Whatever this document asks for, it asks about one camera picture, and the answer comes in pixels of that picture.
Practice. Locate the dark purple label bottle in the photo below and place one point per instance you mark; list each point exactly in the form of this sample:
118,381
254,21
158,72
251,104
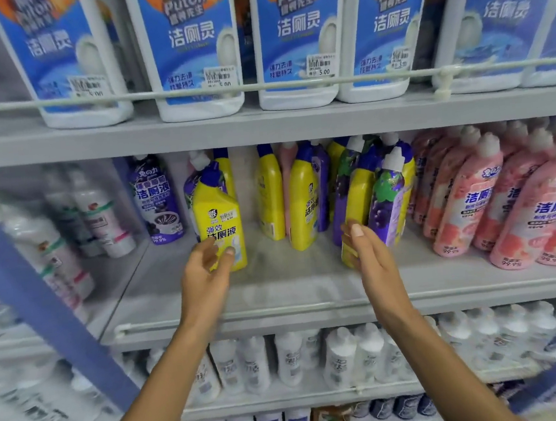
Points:
156,206

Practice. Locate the person's left hand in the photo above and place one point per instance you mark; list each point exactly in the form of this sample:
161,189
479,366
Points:
201,285

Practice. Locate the grey shelf board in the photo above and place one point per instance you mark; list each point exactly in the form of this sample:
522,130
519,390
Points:
291,285
269,127
302,397
117,284

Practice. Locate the person's right hand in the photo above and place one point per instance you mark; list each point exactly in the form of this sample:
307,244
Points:
373,267

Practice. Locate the row of small white bottles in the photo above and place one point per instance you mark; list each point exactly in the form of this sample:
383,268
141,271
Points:
372,351

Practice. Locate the group of pink peach bottles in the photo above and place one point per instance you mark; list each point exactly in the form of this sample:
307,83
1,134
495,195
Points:
514,198

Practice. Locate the group of blurred white bottles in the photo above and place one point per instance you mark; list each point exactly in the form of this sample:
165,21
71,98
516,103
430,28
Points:
30,402

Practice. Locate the person's left forearm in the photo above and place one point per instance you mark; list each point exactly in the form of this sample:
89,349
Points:
154,404

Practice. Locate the group of white striped-label bottles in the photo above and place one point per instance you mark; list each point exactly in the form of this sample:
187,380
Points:
96,222

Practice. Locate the row of white blue-labelled jugs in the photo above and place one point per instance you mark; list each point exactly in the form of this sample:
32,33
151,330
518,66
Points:
191,43

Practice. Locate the person's right forearm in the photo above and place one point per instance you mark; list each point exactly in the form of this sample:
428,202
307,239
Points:
439,374

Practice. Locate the person's left thumb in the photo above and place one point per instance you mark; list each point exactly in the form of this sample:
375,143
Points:
226,260

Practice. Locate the brown packet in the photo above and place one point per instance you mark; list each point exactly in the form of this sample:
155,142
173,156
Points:
331,417

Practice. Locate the person's right thumb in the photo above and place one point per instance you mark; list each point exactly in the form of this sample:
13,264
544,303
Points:
355,234

